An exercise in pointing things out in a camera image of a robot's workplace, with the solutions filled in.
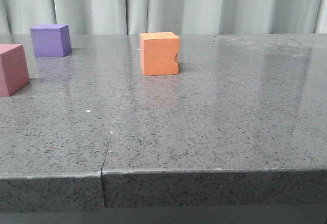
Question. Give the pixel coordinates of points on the red foam cube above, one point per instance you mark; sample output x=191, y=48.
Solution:
x=14, y=71

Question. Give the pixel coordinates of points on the grey-green curtain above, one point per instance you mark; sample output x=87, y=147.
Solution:
x=178, y=16

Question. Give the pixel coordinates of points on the orange foam cube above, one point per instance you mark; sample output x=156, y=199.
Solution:
x=159, y=53

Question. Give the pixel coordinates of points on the purple foam cube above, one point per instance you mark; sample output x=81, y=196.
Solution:
x=51, y=40

